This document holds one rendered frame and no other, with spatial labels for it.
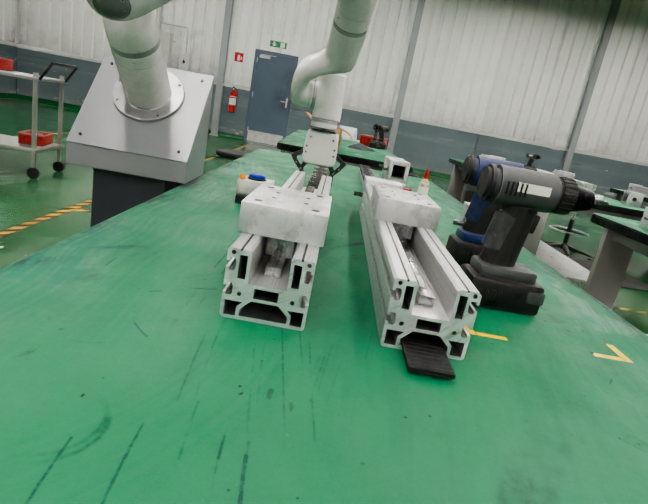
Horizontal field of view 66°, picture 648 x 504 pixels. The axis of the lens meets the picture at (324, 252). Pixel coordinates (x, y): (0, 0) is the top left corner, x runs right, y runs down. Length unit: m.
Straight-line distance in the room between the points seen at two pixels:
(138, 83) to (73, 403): 1.06
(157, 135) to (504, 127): 11.83
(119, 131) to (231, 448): 1.15
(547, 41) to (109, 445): 13.07
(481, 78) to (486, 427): 12.34
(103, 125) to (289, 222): 0.92
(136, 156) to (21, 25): 13.01
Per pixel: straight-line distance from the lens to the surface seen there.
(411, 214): 0.88
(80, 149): 1.46
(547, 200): 0.82
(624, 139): 14.06
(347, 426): 0.45
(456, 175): 5.86
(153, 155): 1.39
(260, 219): 0.63
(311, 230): 0.62
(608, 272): 2.92
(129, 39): 1.31
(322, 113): 1.48
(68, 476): 0.38
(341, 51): 1.34
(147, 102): 1.45
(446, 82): 12.55
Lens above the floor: 1.03
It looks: 16 degrees down
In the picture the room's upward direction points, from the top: 11 degrees clockwise
